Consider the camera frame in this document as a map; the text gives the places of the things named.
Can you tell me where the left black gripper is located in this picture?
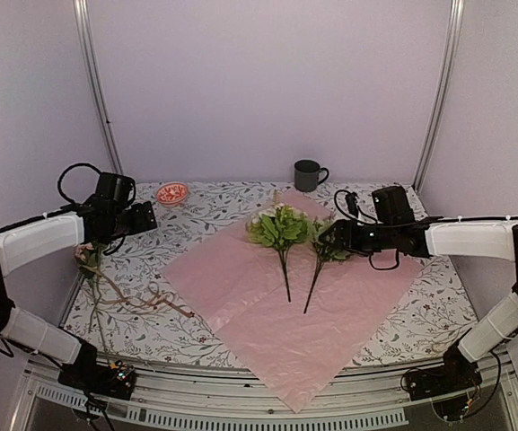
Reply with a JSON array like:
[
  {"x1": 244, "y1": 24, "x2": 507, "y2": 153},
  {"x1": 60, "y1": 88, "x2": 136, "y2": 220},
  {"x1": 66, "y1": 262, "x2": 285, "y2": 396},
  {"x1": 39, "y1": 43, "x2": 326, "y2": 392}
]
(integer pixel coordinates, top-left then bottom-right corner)
[{"x1": 109, "y1": 200, "x2": 158, "y2": 242}]

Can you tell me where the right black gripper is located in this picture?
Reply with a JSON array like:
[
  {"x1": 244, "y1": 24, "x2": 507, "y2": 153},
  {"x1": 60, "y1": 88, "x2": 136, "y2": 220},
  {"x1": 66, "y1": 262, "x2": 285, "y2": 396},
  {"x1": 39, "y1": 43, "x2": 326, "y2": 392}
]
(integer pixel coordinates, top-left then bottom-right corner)
[{"x1": 319, "y1": 219, "x2": 397, "y2": 258}]

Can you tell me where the lilac white flower bouquet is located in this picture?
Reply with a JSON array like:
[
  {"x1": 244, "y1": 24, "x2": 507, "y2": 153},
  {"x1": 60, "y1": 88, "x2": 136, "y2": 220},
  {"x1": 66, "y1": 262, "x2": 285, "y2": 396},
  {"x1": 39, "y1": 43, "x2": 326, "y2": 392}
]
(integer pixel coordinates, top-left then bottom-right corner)
[{"x1": 303, "y1": 215, "x2": 352, "y2": 314}]

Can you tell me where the red patterned ceramic bowl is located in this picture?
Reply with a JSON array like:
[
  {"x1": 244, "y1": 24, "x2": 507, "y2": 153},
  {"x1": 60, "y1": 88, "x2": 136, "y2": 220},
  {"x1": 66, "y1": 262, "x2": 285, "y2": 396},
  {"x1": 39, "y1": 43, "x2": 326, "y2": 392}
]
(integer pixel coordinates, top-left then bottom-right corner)
[{"x1": 155, "y1": 181, "x2": 189, "y2": 206}]

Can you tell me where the green white flower sprig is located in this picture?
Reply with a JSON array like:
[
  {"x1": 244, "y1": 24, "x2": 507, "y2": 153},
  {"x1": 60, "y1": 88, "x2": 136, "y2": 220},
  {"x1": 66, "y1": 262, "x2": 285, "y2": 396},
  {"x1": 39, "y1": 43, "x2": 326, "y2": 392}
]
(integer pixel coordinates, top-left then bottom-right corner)
[{"x1": 246, "y1": 191, "x2": 310, "y2": 302}]

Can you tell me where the dark grey metal mug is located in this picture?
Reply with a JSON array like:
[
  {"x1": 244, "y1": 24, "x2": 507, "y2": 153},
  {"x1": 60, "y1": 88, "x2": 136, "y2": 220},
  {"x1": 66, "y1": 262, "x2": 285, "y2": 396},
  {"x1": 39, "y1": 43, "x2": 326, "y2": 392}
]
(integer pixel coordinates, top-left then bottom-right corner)
[{"x1": 294, "y1": 160, "x2": 329, "y2": 192}]

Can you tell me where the purple pink wrapping paper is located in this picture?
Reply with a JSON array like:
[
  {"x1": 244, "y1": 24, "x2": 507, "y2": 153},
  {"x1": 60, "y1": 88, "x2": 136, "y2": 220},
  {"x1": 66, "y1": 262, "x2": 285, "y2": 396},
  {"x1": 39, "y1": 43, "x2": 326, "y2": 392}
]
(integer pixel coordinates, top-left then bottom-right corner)
[{"x1": 162, "y1": 188, "x2": 423, "y2": 415}]

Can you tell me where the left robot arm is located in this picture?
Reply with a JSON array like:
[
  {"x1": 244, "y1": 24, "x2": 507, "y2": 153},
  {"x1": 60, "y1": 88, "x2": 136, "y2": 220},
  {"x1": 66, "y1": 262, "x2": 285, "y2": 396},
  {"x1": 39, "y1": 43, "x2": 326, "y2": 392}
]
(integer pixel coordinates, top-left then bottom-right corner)
[{"x1": 0, "y1": 171, "x2": 157, "y2": 398}]

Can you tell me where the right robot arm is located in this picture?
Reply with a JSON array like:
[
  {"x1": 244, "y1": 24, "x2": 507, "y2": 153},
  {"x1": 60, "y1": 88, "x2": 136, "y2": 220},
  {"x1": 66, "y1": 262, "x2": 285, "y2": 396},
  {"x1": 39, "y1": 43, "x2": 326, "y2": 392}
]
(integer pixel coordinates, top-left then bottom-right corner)
[{"x1": 319, "y1": 185, "x2": 518, "y2": 398}]

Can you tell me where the pink rose stem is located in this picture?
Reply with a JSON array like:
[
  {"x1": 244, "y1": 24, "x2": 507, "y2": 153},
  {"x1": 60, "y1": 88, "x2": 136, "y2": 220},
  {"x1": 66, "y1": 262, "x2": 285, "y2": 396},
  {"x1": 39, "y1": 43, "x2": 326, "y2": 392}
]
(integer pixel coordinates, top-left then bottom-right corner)
[{"x1": 74, "y1": 242, "x2": 110, "y2": 356}]

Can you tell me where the beige raffia ribbon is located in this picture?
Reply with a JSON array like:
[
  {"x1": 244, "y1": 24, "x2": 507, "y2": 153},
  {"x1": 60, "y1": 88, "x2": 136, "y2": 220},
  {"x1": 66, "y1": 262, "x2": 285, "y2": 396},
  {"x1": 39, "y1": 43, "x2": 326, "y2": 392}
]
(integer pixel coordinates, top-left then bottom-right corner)
[{"x1": 78, "y1": 262, "x2": 195, "y2": 318}]

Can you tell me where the right aluminium frame post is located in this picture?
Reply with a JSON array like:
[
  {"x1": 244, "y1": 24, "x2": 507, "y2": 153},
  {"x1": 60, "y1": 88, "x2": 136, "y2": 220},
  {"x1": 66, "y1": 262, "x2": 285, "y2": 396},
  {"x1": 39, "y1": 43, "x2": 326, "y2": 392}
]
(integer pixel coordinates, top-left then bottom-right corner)
[{"x1": 411, "y1": 0, "x2": 465, "y2": 191}]

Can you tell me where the aluminium frame post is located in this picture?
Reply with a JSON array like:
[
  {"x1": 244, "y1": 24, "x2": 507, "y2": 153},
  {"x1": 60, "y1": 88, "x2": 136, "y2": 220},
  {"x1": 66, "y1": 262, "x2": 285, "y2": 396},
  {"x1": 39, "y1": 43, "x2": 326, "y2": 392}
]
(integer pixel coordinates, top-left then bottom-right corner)
[
  {"x1": 73, "y1": 0, "x2": 124, "y2": 174},
  {"x1": 411, "y1": 0, "x2": 465, "y2": 191}
]

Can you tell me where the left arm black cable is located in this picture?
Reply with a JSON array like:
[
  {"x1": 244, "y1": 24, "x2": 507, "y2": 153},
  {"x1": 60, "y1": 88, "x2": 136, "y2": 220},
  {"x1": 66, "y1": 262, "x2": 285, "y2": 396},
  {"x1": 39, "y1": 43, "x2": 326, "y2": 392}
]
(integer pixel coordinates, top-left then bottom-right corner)
[{"x1": 57, "y1": 163, "x2": 127, "y2": 257}]

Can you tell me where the front aluminium rail base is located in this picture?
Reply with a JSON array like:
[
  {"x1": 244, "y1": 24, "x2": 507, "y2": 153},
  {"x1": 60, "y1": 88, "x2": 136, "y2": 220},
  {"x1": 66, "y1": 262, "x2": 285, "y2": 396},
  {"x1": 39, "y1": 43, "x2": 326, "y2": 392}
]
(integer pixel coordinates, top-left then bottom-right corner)
[{"x1": 10, "y1": 351, "x2": 518, "y2": 430}]

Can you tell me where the left aluminium frame post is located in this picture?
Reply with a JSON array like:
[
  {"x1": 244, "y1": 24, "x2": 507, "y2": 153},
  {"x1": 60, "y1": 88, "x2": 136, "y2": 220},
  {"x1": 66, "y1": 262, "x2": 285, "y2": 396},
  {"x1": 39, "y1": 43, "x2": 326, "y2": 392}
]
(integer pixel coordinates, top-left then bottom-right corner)
[{"x1": 73, "y1": 0, "x2": 124, "y2": 174}]

